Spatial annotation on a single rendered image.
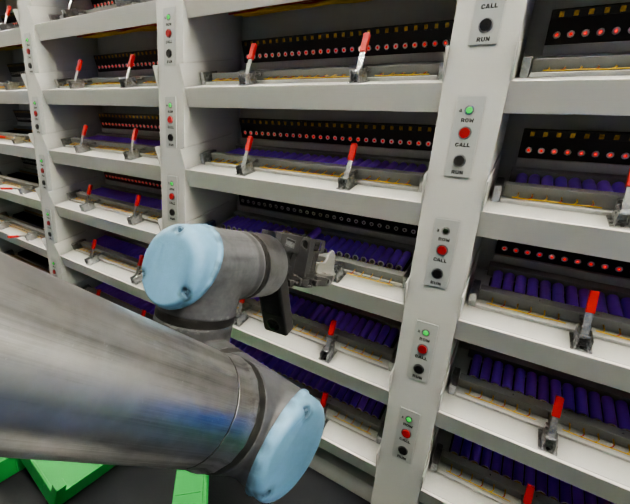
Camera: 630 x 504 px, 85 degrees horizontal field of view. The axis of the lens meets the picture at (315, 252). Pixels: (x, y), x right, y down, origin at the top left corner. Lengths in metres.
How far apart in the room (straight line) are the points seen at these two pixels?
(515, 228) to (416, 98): 0.27
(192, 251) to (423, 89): 0.46
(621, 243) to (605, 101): 0.20
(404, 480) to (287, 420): 0.61
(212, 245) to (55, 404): 0.22
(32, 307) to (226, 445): 0.16
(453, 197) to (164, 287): 0.46
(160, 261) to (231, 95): 0.55
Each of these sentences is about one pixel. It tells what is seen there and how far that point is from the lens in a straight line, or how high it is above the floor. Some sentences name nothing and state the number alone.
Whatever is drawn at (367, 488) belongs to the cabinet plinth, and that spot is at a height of 0.04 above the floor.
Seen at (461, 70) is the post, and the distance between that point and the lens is 0.65.
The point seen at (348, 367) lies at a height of 0.35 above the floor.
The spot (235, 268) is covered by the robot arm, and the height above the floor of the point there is 0.66.
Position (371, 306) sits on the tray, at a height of 0.51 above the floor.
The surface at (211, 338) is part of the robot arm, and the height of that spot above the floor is 0.59.
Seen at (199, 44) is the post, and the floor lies 1.03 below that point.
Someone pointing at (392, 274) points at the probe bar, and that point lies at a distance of 0.72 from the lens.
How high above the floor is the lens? 0.79
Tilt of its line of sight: 15 degrees down
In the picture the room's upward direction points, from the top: 5 degrees clockwise
